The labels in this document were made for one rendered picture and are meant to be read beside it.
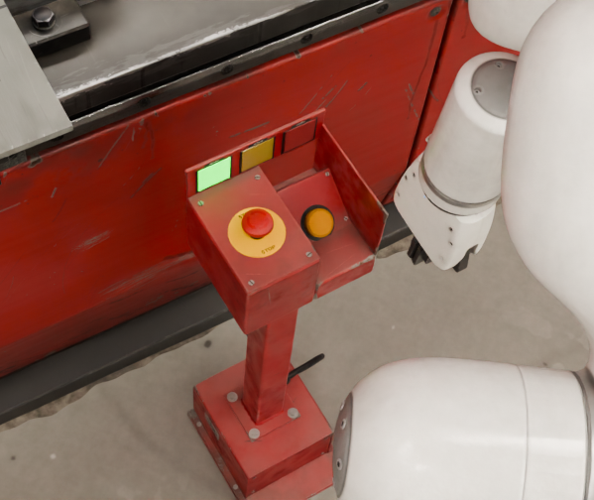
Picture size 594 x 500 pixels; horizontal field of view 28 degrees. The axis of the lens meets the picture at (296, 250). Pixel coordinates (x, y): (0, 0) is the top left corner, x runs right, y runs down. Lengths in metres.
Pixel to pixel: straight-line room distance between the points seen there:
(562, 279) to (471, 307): 1.68
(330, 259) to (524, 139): 0.90
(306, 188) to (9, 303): 0.52
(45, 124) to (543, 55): 0.74
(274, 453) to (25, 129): 0.94
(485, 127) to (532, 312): 1.39
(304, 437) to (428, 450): 1.39
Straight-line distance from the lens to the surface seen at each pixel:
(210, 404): 2.08
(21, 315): 1.87
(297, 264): 1.45
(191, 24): 1.53
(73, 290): 1.87
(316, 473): 2.16
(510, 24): 0.93
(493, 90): 1.01
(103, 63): 1.50
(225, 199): 1.49
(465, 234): 1.15
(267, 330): 1.71
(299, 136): 1.51
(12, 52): 1.36
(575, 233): 0.66
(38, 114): 1.30
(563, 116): 0.65
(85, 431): 2.20
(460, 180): 1.07
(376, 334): 2.29
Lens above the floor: 2.05
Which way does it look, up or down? 60 degrees down
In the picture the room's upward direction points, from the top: 8 degrees clockwise
